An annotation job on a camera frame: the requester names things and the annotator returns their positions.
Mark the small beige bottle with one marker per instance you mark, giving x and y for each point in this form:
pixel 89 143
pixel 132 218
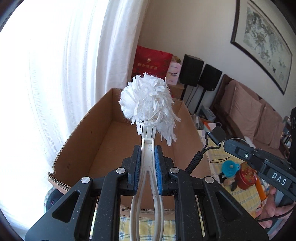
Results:
pixel 229 181

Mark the yellow checkered tablecloth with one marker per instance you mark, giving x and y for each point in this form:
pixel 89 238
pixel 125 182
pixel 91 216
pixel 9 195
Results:
pixel 247 193

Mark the red round tin box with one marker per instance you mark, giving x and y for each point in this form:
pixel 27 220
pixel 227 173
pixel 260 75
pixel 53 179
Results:
pixel 246 176

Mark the right black speaker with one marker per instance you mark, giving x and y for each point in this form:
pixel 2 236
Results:
pixel 209 78

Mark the box of clutter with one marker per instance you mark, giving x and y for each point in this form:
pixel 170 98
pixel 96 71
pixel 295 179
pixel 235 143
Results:
pixel 205 120

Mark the brown sofa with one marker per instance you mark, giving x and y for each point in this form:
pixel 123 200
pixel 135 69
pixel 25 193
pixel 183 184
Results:
pixel 244 114

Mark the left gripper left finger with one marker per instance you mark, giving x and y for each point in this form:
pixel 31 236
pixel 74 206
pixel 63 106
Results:
pixel 134 170

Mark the white curtain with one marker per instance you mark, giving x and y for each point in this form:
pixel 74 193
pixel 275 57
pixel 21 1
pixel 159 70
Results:
pixel 97 53

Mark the orange cardboard box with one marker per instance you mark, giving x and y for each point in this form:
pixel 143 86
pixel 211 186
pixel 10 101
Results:
pixel 260 189

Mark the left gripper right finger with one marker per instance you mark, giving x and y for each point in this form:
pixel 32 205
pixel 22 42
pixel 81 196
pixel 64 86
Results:
pixel 161 170

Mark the blue collapsible silicone funnel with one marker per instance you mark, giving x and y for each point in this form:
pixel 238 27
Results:
pixel 230 168

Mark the person right hand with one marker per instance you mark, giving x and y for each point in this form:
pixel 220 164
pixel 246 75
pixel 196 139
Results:
pixel 270 210

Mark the red gift bag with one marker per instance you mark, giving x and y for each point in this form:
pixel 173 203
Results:
pixel 152 62

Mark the white fluffy duster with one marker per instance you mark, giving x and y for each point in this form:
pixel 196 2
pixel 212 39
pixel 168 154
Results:
pixel 146 101

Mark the large brown cardboard box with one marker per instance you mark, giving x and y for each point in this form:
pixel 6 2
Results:
pixel 104 137

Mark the black speaker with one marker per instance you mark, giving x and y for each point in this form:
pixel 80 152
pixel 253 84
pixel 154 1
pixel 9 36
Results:
pixel 209 78
pixel 191 70

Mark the framed ink painting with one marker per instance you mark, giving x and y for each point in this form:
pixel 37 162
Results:
pixel 256 35

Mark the left black speaker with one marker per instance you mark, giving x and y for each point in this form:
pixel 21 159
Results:
pixel 191 70

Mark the pink white tissue pack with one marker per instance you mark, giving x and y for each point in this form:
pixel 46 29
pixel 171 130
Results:
pixel 173 73

